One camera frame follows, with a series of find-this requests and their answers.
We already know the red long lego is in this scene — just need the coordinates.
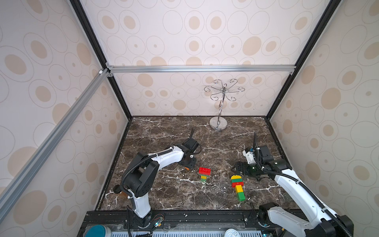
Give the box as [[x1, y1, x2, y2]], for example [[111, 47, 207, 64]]
[[198, 167, 211, 176], [232, 182, 244, 188]]

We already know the green square lego front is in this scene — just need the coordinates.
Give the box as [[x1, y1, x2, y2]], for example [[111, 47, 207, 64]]
[[237, 192, 246, 202]]

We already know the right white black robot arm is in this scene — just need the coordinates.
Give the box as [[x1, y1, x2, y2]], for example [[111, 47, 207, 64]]
[[231, 140, 354, 237]]

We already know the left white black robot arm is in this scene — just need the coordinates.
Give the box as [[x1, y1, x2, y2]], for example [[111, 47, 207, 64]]
[[113, 128, 201, 219]]

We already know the chrome hook stand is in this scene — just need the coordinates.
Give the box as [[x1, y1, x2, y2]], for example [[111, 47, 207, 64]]
[[204, 78, 245, 132]]

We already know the teal white round object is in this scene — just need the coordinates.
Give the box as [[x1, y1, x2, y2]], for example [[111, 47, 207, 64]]
[[84, 225, 112, 237]]

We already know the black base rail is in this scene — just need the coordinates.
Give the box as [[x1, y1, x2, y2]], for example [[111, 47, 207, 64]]
[[77, 209, 332, 237]]

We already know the horizontal aluminium rail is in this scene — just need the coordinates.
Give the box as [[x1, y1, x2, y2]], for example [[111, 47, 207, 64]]
[[109, 64, 296, 73]]

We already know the left slanted aluminium rail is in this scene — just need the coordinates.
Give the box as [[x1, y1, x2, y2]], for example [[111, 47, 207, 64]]
[[1, 68, 110, 222]]

